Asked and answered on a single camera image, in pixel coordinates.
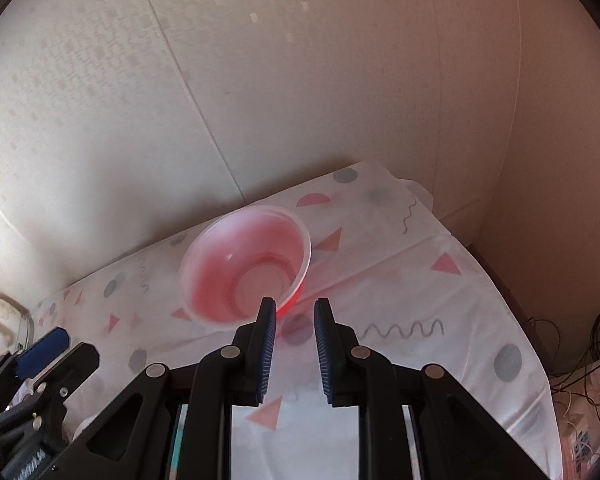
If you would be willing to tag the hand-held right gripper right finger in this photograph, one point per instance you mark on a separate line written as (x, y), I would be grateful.
(323, 352)

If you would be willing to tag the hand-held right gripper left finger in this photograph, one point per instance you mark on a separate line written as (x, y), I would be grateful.
(266, 352)

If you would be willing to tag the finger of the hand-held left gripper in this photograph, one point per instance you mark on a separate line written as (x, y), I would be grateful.
(42, 352)
(72, 365)

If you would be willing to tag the red plastic bowl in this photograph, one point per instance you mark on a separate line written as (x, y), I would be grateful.
(245, 270)

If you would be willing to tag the white electric kettle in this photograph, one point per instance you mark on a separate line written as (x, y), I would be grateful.
(0, 317)

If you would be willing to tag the teal plastic plate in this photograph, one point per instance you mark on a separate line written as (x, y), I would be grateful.
(178, 435)

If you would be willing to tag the white patterned tablecloth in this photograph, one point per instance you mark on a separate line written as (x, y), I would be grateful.
(430, 285)

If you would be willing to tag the white power strip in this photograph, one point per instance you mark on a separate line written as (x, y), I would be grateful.
(582, 437)

